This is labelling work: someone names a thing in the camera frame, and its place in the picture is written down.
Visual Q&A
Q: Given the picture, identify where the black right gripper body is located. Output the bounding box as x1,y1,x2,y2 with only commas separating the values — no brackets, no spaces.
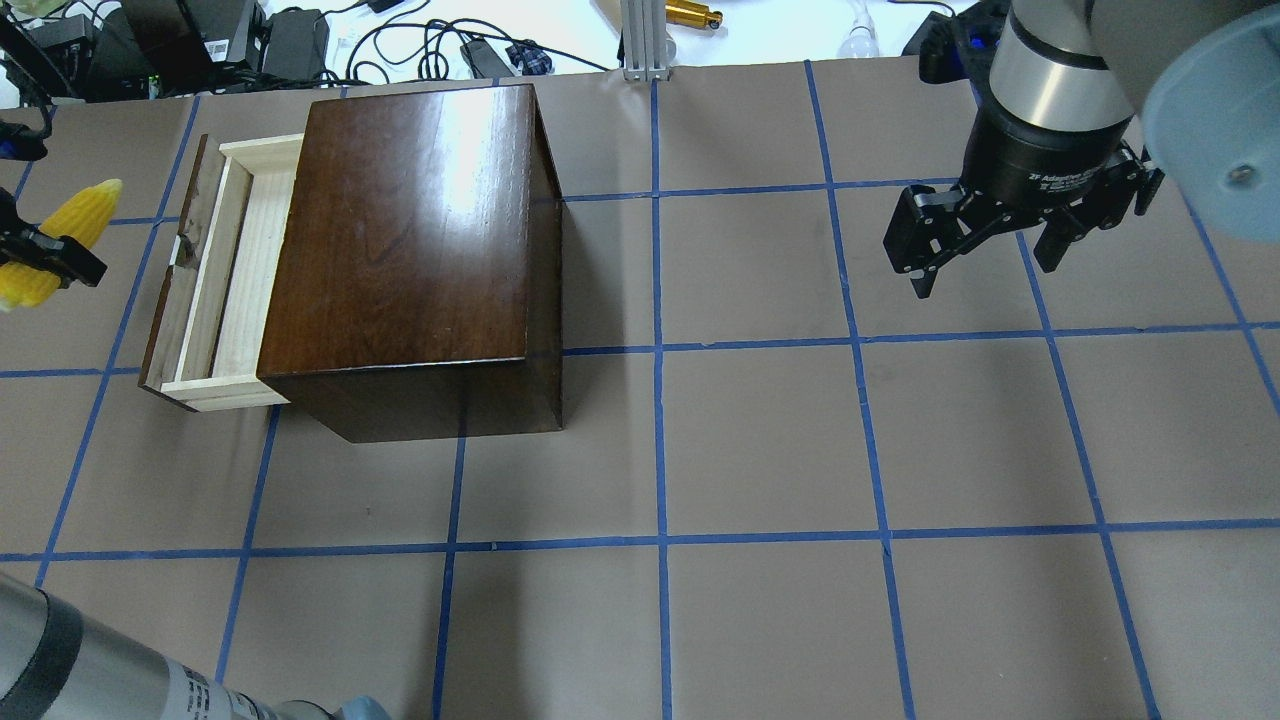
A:
960,105,1149,211

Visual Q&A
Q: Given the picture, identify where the yellow toy corn cob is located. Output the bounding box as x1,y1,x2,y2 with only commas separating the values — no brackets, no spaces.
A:
1,178,124,313

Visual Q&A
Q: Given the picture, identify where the light wood pull-out drawer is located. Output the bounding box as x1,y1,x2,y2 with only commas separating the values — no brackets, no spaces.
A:
138,133,305,413

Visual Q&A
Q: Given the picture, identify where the dark brown wooden drawer cabinet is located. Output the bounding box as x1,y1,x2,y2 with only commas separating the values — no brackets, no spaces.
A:
256,85,564,443

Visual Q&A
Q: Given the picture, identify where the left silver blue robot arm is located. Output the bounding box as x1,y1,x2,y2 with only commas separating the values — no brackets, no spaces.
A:
3,361,387,719

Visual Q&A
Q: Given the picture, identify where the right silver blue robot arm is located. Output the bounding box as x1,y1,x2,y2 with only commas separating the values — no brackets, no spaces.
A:
883,1,1279,299

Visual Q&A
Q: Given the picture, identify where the white light bulb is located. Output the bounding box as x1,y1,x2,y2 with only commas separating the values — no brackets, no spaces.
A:
837,0,881,59

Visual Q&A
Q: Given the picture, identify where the black power adapter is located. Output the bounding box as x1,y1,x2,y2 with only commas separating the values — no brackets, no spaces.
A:
261,8,329,82

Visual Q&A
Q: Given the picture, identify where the gold cylindrical tool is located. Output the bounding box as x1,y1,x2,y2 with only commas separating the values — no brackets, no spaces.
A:
664,0,724,31

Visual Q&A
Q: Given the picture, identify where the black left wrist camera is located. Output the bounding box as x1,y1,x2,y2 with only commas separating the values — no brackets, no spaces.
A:
1,120,51,161

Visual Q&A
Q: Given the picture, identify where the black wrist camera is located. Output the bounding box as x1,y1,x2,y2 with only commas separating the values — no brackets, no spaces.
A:
902,1,1012,85
1,120,51,161

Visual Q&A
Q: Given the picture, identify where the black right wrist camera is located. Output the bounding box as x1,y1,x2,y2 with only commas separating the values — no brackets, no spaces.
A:
902,1,1012,85

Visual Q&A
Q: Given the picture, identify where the aluminium frame post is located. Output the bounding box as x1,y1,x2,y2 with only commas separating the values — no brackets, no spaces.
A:
620,0,669,82

